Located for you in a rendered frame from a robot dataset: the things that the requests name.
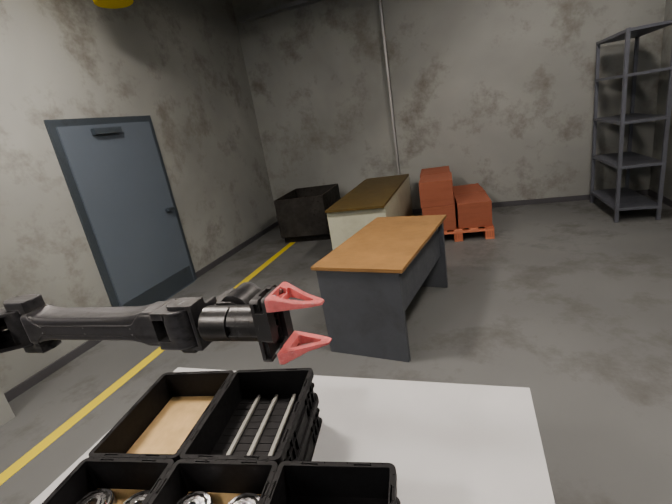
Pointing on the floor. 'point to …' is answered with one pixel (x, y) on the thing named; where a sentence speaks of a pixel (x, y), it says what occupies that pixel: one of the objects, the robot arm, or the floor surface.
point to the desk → (380, 283)
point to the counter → (369, 205)
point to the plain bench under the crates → (429, 438)
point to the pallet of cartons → (455, 203)
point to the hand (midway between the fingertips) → (321, 321)
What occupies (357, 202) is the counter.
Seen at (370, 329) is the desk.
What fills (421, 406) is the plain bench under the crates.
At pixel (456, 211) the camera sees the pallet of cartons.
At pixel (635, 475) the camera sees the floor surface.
